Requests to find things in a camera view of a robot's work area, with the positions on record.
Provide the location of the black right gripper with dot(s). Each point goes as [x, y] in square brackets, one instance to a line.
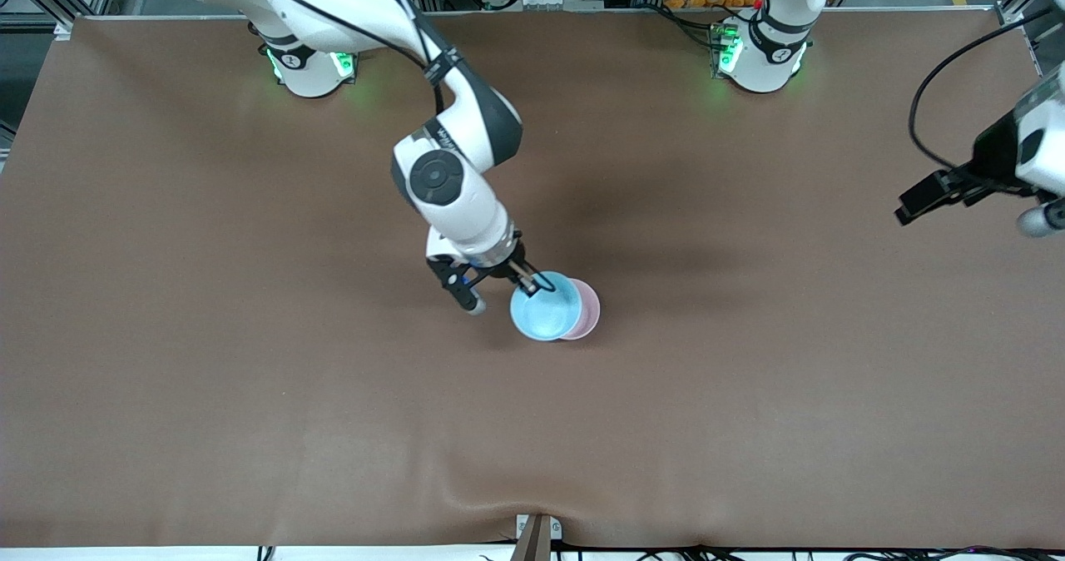
[508, 269]

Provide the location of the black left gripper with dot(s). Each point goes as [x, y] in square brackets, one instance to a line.
[990, 155]

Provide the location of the light blue bowl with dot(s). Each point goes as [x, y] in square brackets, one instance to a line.
[545, 311]

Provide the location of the light pink bowl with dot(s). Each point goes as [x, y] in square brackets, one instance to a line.
[589, 311]

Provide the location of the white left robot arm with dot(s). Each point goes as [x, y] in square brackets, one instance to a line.
[761, 68]

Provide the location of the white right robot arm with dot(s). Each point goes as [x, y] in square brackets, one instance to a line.
[466, 211]

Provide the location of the brown table cloth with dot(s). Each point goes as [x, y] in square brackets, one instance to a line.
[499, 428]

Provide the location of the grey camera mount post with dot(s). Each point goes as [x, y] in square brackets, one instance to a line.
[533, 543]

